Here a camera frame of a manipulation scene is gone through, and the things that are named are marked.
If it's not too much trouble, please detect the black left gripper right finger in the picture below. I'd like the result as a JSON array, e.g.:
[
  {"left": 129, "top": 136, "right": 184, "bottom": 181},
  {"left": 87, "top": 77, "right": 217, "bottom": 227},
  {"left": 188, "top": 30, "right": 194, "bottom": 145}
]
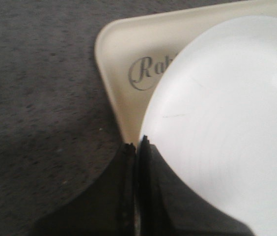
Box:
[{"left": 136, "top": 136, "right": 253, "bottom": 236}]

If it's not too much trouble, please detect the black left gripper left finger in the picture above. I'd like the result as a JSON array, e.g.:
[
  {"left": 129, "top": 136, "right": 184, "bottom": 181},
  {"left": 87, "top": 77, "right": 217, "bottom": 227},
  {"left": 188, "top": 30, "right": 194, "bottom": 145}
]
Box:
[{"left": 31, "top": 144, "right": 136, "bottom": 236}]

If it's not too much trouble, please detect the white round plate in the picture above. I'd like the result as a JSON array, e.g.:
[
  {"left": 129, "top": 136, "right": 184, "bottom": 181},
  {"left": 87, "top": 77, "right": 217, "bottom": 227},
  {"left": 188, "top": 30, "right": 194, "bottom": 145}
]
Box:
[{"left": 140, "top": 16, "right": 277, "bottom": 236}]

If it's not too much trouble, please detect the cream rabbit serving tray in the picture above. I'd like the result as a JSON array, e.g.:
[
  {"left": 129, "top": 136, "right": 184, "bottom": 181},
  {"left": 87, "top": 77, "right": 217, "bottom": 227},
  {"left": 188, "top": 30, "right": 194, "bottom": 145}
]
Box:
[{"left": 95, "top": 0, "right": 277, "bottom": 144}]

